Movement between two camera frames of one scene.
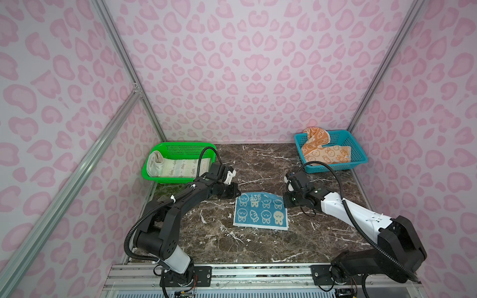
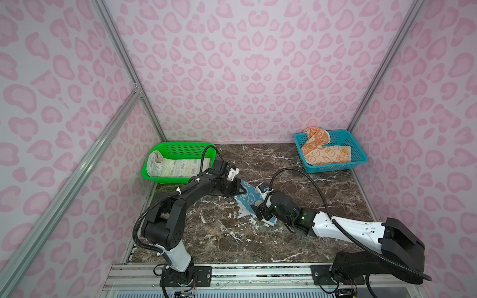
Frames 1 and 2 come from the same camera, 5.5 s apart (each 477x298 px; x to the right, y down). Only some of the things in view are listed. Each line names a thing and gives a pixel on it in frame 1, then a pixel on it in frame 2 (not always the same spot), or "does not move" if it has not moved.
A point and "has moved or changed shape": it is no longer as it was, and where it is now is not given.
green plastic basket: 177,162 does not move
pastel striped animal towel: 159,167 does not move
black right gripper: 286,201 -> 263,209
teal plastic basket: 342,138 does not move
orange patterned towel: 314,138 does not move
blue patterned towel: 260,210 has moved or changed shape
